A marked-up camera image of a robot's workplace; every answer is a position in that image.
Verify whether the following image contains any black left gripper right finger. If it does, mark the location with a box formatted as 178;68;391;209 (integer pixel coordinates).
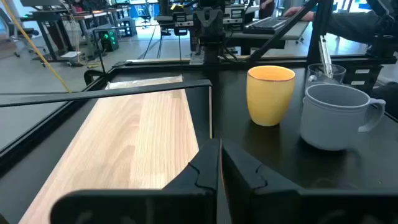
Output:
220;139;398;224

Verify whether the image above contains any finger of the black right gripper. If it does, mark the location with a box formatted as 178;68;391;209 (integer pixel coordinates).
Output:
195;9;209;35
208;9;223;35

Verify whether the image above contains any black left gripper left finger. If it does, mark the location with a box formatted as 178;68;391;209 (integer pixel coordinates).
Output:
50;138;221;224

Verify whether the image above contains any yellow ceramic mug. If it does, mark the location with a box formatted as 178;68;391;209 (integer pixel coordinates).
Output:
246;65;296;127

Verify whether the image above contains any grey mug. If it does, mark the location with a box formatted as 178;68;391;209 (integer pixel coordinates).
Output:
300;83;387;152

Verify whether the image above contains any clear glass mug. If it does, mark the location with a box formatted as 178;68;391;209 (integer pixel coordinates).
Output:
306;63;347;90

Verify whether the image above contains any black keyboard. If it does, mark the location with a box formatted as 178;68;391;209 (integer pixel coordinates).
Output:
242;16;293;35

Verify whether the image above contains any person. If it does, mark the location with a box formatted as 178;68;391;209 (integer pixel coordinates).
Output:
259;0;276;19

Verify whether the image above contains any person's hand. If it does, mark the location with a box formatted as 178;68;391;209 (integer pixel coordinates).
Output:
283;6;315;22

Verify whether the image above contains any computer with green lights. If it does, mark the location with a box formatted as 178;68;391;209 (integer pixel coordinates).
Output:
98;28;120;52

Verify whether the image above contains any white plastic strip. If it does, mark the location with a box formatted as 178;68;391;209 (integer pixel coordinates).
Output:
318;35;334;78

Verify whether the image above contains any black legged desk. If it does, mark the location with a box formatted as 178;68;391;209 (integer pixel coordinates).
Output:
20;7;111;63

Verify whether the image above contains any black office chair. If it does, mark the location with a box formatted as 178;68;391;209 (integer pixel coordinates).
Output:
0;7;40;58

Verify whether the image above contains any wooden shelf with black frame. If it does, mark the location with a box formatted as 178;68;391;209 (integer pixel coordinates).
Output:
0;73;214;224

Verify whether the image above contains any black aluminium rig frame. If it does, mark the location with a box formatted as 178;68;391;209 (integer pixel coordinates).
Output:
0;0;398;175

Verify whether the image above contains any black curved frame handle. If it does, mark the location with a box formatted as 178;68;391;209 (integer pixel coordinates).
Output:
83;69;105;86

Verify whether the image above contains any yellow hanging cable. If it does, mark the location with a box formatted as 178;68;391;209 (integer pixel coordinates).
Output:
0;0;72;93

